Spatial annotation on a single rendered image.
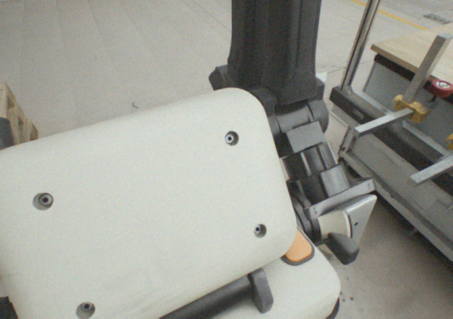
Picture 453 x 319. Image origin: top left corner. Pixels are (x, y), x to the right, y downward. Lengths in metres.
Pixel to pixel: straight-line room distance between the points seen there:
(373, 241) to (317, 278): 1.59
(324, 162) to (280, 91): 0.11
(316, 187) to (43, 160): 0.30
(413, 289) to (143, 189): 1.74
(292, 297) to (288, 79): 0.24
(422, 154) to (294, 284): 1.13
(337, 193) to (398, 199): 1.53
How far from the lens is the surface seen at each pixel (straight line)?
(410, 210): 1.89
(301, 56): 0.37
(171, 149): 0.19
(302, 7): 0.35
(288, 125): 0.39
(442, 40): 1.26
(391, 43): 1.68
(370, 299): 1.73
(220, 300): 0.25
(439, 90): 1.38
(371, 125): 1.18
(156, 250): 0.20
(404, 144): 1.40
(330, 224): 0.37
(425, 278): 1.91
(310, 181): 0.38
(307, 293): 0.29
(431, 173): 1.11
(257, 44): 0.45
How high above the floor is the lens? 1.51
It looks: 46 degrees down
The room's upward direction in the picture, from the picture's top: straight up
